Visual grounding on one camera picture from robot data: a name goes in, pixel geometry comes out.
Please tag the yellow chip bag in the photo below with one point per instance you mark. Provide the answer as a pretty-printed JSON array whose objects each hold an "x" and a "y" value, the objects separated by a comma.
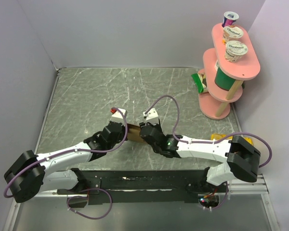
[{"x": 217, "y": 136}]

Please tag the brown cardboard box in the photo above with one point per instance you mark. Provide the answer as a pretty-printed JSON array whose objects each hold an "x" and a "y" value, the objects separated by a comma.
[{"x": 134, "y": 134}]

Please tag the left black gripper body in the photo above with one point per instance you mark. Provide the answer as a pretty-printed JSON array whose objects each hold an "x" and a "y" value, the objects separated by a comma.
[{"x": 121, "y": 137}]

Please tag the chobani yogurt cup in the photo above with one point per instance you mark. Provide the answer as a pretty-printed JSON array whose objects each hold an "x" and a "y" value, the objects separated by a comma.
[
  {"x": 231, "y": 33},
  {"x": 235, "y": 50}
]

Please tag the green snack bag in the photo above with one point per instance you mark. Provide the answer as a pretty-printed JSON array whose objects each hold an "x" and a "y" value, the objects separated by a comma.
[{"x": 200, "y": 82}]

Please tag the middle Chobani yogurt cup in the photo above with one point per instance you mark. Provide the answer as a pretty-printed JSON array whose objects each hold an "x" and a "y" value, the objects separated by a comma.
[{"x": 231, "y": 33}]

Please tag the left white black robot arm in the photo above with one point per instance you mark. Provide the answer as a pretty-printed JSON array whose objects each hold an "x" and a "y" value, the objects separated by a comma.
[{"x": 30, "y": 173}]

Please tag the purple lid yogurt cup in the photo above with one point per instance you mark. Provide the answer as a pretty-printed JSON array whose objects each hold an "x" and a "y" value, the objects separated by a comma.
[{"x": 229, "y": 18}]

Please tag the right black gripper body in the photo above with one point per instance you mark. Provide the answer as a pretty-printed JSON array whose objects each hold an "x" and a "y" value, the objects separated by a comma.
[{"x": 158, "y": 126}]

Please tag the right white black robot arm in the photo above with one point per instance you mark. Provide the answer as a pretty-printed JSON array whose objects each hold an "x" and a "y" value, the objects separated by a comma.
[{"x": 238, "y": 158}]

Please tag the green cylindrical can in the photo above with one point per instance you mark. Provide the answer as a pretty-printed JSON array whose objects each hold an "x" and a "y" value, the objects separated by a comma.
[{"x": 222, "y": 80}]

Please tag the front Chobani yogurt cup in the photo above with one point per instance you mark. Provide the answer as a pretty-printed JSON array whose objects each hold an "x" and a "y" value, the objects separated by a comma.
[{"x": 235, "y": 50}]

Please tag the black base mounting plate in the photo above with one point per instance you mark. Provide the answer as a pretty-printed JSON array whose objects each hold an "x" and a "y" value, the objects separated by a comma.
[{"x": 143, "y": 186}]

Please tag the pink three-tier shelf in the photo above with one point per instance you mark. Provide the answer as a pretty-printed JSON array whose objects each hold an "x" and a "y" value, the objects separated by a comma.
[{"x": 215, "y": 103}]

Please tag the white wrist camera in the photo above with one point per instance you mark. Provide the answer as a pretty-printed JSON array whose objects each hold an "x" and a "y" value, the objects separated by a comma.
[
  {"x": 151, "y": 117},
  {"x": 117, "y": 117}
]

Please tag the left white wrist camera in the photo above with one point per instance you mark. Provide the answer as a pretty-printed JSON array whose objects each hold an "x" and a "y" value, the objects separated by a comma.
[{"x": 117, "y": 117}]

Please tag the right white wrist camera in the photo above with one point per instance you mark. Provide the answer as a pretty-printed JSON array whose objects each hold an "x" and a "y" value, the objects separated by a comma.
[{"x": 151, "y": 117}]

